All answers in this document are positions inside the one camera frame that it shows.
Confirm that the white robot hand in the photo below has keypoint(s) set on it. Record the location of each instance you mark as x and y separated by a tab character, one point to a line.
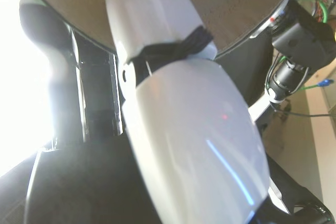
197	129

